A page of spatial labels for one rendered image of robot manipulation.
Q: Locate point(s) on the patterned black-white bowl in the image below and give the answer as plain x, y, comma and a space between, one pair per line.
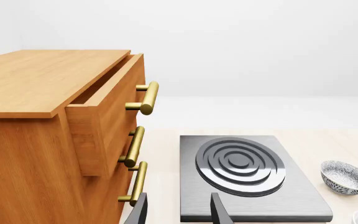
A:
345, 177

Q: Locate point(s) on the open wooden drawer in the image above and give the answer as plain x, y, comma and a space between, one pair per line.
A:
104, 130

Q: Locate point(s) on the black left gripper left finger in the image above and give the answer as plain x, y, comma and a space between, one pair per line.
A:
138, 213

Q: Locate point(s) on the flat black stove plate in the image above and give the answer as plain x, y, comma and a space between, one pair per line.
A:
244, 177

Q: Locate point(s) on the wooden cabinet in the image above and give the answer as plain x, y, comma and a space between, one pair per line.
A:
26, 140

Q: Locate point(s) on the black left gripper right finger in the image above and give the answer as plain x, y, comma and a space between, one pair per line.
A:
218, 212

